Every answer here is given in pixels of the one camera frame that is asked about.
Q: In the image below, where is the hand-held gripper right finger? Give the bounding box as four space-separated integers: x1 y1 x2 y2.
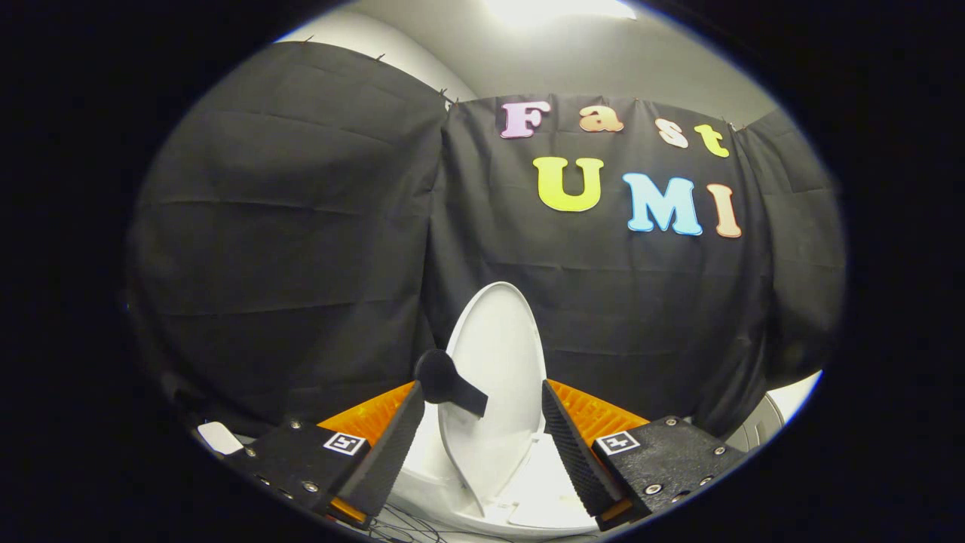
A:
540 379 751 532

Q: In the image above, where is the black backdrop cloth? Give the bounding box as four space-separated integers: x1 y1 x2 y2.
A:
124 40 847 440

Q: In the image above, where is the tangle of dark cables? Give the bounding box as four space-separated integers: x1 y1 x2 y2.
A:
368 502 457 543

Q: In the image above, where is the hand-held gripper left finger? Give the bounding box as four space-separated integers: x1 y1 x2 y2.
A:
225 381 426 531

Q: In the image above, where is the white flat object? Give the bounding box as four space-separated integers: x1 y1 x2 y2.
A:
197 420 245 456

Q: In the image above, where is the white drawer cabinet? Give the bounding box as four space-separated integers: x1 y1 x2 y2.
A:
725 369 824 455

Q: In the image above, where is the white toilet lid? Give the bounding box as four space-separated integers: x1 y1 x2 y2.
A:
437 281 548 517

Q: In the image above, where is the black lid handle tab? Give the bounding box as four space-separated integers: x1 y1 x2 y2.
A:
412 348 490 419

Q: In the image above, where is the white toilet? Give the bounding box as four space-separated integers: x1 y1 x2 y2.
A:
387 400 605 538

